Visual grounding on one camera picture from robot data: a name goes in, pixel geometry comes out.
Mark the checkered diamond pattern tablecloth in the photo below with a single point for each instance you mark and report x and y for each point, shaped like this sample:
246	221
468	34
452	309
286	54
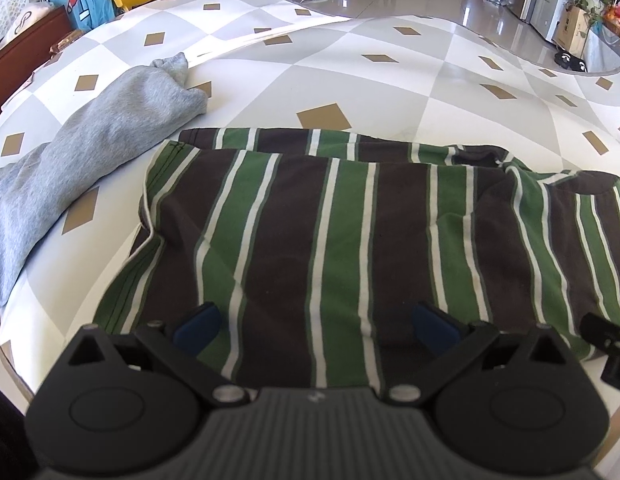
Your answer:
365	85

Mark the fruit basket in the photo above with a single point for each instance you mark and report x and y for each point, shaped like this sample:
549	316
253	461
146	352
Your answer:
618	22

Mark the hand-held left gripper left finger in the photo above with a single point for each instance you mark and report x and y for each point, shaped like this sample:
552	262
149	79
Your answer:
197	329

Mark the grey sweatshirt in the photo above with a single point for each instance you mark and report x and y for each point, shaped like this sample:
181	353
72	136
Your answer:
90	150

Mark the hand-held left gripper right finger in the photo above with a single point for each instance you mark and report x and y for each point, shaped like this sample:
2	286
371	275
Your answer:
434	329

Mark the cardboard box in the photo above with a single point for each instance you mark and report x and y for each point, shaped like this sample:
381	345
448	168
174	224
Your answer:
569	32

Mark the black slipper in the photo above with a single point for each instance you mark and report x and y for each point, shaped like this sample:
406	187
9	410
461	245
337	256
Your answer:
571	61

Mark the blue patterned cloth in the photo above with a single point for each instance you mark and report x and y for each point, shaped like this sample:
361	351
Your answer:
85	0

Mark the white pillow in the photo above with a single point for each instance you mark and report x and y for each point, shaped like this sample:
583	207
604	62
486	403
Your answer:
25	22

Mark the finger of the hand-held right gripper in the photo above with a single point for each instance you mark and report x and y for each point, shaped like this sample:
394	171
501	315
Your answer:
602	332

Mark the brown wooden cabinet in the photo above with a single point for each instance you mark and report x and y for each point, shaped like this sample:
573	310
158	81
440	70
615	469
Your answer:
25	55

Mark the green brown striped shirt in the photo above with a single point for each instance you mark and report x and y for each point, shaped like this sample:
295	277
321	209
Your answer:
290	235

